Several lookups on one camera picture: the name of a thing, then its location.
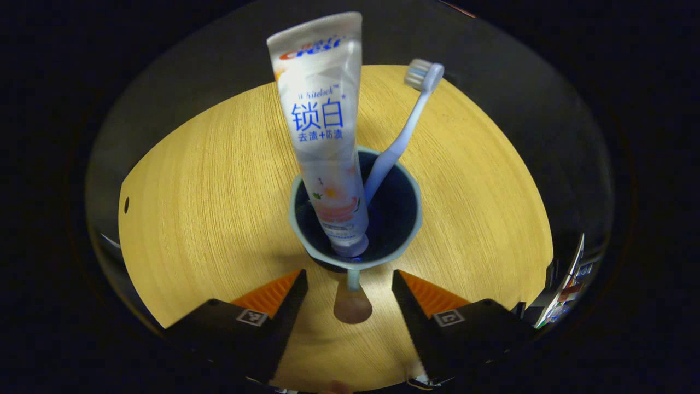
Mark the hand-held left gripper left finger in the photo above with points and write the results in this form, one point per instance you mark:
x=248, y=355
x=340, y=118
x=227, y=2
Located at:
x=281, y=328

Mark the white toothpaste tube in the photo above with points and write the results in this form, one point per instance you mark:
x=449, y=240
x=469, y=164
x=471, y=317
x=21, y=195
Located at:
x=322, y=120

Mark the white-edged panel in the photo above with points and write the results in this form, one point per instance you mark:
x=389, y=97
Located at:
x=563, y=284

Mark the white toothbrush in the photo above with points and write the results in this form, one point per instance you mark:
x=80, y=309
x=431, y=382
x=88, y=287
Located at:
x=402, y=137

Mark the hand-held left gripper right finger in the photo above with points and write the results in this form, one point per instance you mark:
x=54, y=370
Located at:
x=418, y=328

